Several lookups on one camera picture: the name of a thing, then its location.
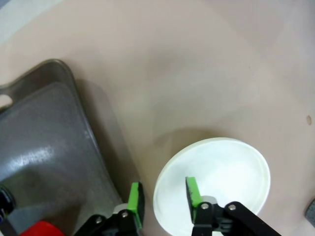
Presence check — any grey rounded object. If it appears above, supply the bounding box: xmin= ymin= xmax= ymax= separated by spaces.
xmin=304 ymin=198 xmax=315 ymax=222

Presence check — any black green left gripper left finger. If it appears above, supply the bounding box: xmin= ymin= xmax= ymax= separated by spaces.
xmin=76 ymin=181 xmax=146 ymax=236

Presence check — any red plastic cup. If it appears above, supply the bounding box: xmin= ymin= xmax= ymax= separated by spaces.
xmin=19 ymin=220 xmax=65 ymax=236

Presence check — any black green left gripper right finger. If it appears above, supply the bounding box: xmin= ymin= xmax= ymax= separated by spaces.
xmin=186 ymin=176 xmax=281 ymax=236

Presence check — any dark brown plastic tray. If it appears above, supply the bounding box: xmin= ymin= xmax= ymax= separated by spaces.
xmin=0 ymin=58 xmax=128 ymax=236

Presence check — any white round bowl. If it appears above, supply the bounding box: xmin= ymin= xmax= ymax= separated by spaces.
xmin=153 ymin=137 xmax=271 ymax=236

